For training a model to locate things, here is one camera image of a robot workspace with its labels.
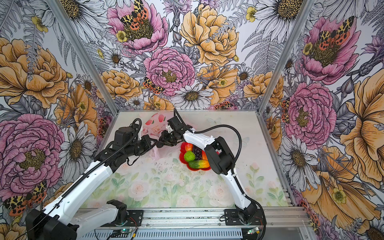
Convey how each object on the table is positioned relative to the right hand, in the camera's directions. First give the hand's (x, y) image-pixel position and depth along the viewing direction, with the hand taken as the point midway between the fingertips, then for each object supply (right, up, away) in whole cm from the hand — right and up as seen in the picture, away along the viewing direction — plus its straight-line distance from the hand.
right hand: (159, 145), depth 92 cm
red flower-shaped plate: (+13, -8, 0) cm, 16 cm away
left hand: (+3, +2, -14) cm, 15 cm away
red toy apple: (+18, -1, +3) cm, 18 cm away
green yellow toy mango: (+24, -10, -5) cm, 26 cm away
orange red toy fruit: (+27, -7, 0) cm, 28 cm away
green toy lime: (+18, -6, -2) cm, 19 cm away
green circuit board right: (+49, -37, -20) cm, 65 cm away
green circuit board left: (-11, -37, -20) cm, 44 cm away
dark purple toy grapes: (+23, -5, +2) cm, 23 cm away
